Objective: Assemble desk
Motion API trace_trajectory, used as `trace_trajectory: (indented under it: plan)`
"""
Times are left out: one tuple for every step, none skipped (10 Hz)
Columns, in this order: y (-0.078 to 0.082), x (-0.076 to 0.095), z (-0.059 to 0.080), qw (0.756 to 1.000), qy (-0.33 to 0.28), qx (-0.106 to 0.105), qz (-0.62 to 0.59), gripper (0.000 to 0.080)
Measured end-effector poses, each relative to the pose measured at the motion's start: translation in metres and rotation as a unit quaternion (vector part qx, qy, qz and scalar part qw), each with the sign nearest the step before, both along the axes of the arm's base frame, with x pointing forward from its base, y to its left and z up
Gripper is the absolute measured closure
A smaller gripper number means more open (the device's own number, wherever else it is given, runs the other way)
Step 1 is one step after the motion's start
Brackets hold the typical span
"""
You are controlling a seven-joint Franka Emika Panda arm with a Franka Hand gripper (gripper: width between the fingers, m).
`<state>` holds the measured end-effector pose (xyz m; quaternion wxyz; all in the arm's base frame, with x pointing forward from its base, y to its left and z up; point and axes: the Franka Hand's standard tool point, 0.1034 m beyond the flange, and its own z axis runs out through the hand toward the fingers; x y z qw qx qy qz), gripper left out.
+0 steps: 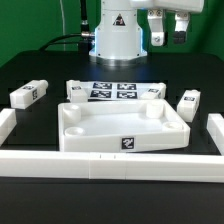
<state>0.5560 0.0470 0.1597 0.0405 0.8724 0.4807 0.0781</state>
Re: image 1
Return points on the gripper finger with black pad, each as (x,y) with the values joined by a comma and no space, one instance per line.
(155,20)
(181,25)

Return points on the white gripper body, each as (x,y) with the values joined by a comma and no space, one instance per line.
(195,6)

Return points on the white desk tabletop tray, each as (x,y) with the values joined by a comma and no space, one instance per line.
(120,126)

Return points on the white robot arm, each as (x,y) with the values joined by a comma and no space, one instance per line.
(119,38)

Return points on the fiducial marker sheet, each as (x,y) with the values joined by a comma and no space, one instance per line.
(114,91)

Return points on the white U-shaped fence frame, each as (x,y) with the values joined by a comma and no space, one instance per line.
(52,164)

